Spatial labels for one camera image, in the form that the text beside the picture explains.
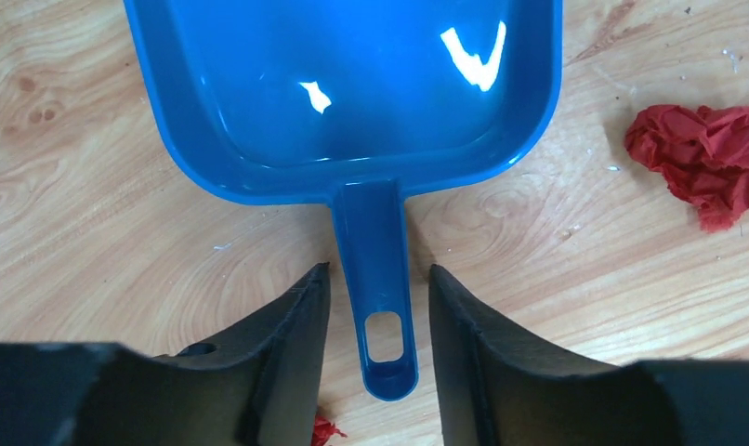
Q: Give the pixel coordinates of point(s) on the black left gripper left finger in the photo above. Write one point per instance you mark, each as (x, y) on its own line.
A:
(253, 383)

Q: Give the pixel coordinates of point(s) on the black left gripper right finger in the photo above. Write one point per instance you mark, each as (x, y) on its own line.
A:
(500, 384)

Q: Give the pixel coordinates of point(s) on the blue plastic dustpan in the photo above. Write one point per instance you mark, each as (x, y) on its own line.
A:
(355, 104)

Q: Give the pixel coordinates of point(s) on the red paper scrap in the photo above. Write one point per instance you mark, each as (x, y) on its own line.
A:
(702, 154)
(324, 430)

